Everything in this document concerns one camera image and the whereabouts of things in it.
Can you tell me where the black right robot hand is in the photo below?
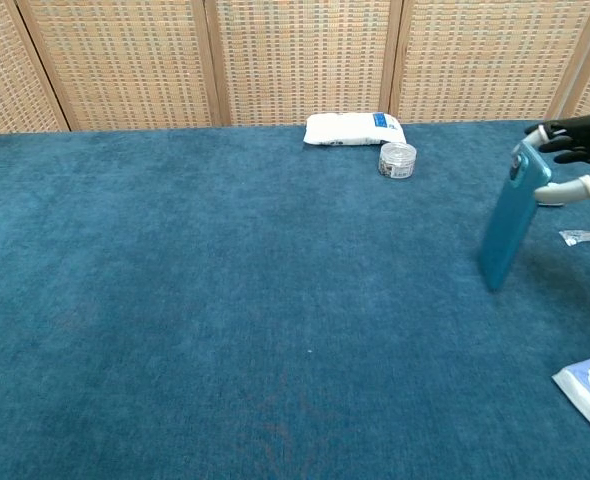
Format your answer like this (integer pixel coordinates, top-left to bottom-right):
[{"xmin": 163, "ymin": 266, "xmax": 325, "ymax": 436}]
[{"xmin": 523, "ymin": 103, "xmax": 590, "ymax": 205}]

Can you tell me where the black smartphone with blue back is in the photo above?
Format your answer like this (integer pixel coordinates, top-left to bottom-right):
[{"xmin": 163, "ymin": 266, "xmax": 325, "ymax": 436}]
[{"xmin": 476, "ymin": 139, "xmax": 553, "ymax": 293}]

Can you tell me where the clear plastic wrapped utensil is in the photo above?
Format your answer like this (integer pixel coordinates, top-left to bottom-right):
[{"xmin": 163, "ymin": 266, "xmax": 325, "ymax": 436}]
[{"xmin": 558, "ymin": 228, "xmax": 590, "ymax": 247}]

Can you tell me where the small clear plastic jar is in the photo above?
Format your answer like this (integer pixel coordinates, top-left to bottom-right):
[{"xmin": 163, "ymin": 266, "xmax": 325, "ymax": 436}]
[{"xmin": 377, "ymin": 141, "xmax": 418, "ymax": 181}]

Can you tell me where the white plastic tissue pack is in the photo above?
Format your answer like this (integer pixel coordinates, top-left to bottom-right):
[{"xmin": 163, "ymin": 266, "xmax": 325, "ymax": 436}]
[{"xmin": 303, "ymin": 112, "xmax": 408, "ymax": 148}]

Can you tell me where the woven rattan folding screen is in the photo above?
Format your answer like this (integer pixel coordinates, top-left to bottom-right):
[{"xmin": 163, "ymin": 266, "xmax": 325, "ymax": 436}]
[{"xmin": 0, "ymin": 0, "xmax": 590, "ymax": 137}]

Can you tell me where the blue velvet table cloth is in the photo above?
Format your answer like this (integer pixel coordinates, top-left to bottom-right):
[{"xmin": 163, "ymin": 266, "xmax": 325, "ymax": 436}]
[{"xmin": 0, "ymin": 117, "xmax": 590, "ymax": 480}]

